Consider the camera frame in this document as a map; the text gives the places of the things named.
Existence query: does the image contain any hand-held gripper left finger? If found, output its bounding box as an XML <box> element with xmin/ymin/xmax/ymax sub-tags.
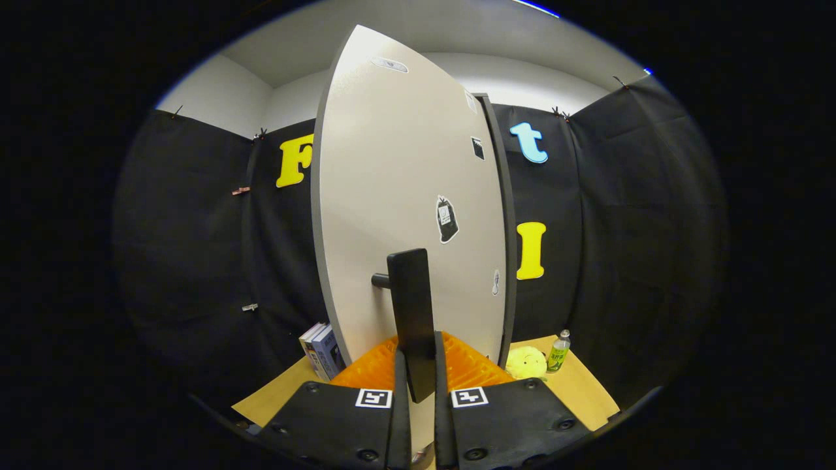
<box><xmin>260</xmin><ymin>335</ymin><xmax>413</xmax><ymax>470</ymax></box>

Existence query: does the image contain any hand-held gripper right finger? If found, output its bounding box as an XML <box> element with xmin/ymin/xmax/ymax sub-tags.
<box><xmin>433</xmin><ymin>330</ymin><xmax>593</xmax><ymax>470</ymax></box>

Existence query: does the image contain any grey shoe cabinet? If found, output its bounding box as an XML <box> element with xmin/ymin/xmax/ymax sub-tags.
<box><xmin>474</xmin><ymin>93</ymin><xmax>519</xmax><ymax>368</ymax></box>

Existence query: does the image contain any beige shoe cabinet door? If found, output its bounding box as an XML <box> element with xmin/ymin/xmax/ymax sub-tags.
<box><xmin>311</xmin><ymin>25</ymin><xmax>507</xmax><ymax>452</ymax></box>

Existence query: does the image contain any yellow plush toy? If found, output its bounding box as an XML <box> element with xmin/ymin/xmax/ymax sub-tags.
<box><xmin>506</xmin><ymin>346</ymin><xmax>549</xmax><ymax>381</ymax></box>

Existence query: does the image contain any green drink bottle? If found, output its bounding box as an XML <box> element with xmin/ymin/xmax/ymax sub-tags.
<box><xmin>547</xmin><ymin>329</ymin><xmax>571</xmax><ymax>373</ymax></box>

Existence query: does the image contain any black backdrop cloth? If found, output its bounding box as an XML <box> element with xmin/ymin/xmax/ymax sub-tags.
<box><xmin>111</xmin><ymin>75</ymin><xmax>729</xmax><ymax>425</ymax></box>

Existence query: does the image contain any long ceiling light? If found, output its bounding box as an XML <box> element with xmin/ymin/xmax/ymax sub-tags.
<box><xmin>513</xmin><ymin>0</ymin><xmax>561</xmax><ymax>19</ymax></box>

